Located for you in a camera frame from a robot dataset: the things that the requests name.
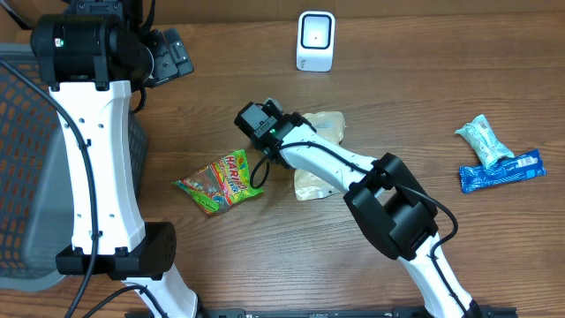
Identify Haribo gummy worms bag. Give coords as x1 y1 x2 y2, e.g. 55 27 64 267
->
173 149 263 216

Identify blue snack bar wrapper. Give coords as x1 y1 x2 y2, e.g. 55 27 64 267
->
459 149 546 193

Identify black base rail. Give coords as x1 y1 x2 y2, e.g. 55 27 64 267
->
125 307 518 318

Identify grey plastic mesh basket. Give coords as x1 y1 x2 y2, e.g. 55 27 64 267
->
1 43 147 292

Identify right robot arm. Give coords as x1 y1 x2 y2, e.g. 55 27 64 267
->
234 99 482 317

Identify white barcode scanner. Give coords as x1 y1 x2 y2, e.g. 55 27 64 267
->
296 11 335 72

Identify light teal snack packet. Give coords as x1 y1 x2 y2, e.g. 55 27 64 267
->
455 114 515 169

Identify beige paper pouch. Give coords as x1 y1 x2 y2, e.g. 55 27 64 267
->
294 111 346 201

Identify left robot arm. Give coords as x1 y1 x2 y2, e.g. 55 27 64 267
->
30 1 200 317

